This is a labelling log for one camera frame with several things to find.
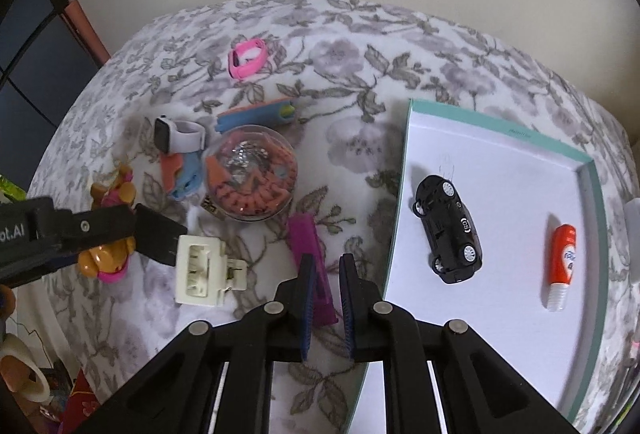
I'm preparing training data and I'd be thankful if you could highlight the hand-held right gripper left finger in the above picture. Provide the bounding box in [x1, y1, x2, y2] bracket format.
[102, 255, 317, 434]

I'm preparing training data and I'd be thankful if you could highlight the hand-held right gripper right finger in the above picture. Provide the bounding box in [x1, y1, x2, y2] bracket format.
[339, 254, 583, 434]

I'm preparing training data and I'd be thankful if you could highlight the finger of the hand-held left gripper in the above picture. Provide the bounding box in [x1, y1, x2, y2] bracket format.
[56, 203, 189, 268]

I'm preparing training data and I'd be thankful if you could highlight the orange and pink toy figure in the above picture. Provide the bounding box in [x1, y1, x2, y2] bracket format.
[77, 164, 138, 285]

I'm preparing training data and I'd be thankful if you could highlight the white hair claw clip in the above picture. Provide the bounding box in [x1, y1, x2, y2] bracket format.
[174, 234, 249, 306]

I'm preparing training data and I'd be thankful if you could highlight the purple plastic comb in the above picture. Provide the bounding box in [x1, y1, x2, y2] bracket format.
[287, 213, 338, 327]

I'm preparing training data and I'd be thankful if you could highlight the white smartwatch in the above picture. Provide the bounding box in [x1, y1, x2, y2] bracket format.
[153, 115, 208, 155]

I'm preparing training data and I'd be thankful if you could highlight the clear ball with orange filling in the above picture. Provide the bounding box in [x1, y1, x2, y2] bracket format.
[202, 125, 299, 221]

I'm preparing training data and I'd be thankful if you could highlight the teal and white box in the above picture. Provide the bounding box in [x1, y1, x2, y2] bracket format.
[345, 98, 608, 434]

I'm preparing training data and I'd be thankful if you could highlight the green packet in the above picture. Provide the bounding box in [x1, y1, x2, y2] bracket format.
[0, 175, 24, 204]

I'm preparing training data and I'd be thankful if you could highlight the beige round cup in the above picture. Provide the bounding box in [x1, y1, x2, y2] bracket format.
[0, 334, 49, 404]

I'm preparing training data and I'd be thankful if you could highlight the black toy car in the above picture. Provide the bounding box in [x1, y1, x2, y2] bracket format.
[412, 174, 485, 286]

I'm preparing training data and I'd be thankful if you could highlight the blue and orange toy gun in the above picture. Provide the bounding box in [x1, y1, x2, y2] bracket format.
[160, 98, 297, 201]

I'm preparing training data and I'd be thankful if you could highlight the colourful printed cloth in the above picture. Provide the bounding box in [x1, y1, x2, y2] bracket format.
[42, 366, 108, 434]

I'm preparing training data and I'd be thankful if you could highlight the dark blue cabinet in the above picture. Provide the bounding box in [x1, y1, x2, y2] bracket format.
[0, 0, 101, 150]

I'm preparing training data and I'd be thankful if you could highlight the pink watch band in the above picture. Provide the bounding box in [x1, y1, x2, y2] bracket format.
[227, 39, 267, 80]

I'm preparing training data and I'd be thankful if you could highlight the orange-brown board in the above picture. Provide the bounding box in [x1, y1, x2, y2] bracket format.
[62, 0, 111, 65]

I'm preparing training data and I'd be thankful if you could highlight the orange and white tube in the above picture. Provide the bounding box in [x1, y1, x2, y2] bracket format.
[544, 224, 577, 312]

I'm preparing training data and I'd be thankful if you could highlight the grey floral blanket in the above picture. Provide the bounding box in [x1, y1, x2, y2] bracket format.
[27, 0, 637, 434]

